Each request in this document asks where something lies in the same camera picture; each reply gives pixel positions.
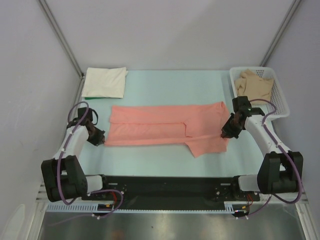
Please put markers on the aluminium frame post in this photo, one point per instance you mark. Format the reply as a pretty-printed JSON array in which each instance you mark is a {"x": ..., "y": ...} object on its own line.
[
  {"x": 290, "y": 14},
  {"x": 44, "y": 6}
]

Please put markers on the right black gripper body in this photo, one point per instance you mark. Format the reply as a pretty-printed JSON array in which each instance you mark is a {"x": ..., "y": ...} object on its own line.
[{"x": 230, "y": 128}]

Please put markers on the right aluminium frame post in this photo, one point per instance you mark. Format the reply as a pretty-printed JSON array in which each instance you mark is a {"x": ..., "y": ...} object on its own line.
[{"x": 290, "y": 14}]

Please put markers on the folded green t shirt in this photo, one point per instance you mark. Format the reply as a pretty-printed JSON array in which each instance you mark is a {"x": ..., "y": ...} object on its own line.
[{"x": 100, "y": 98}]

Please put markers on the folded white t shirt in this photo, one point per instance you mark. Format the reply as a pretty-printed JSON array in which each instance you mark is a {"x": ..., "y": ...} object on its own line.
[{"x": 105, "y": 83}]

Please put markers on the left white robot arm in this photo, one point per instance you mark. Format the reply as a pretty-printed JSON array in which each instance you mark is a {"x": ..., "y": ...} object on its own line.
[{"x": 63, "y": 176}]

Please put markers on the white slotted cable duct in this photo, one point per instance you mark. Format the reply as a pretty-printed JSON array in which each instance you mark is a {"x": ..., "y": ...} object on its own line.
[{"x": 101, "y": 208}]

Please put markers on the left aluminium frame post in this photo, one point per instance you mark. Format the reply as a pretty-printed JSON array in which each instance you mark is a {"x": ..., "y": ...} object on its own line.
[{"x": 44, "y": 6}]

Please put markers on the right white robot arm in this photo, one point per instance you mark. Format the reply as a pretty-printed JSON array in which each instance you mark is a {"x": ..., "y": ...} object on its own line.
[{"x": 281, "y": 169}]

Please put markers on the white plastic basket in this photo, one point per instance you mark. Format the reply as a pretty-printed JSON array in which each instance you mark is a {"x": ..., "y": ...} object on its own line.
[{"x": 277, "y": 96}]

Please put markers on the pink polo shirt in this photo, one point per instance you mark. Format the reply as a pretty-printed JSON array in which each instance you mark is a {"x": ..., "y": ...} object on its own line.
[{"x": 199, "y": 127}]

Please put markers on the beige t shirt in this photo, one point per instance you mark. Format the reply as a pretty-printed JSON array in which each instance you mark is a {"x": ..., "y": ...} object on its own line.
[{"x": 253, "y": 86}]

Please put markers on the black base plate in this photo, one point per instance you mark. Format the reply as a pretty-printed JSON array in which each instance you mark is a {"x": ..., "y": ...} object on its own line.
[{"x": 176, "y": 191}]

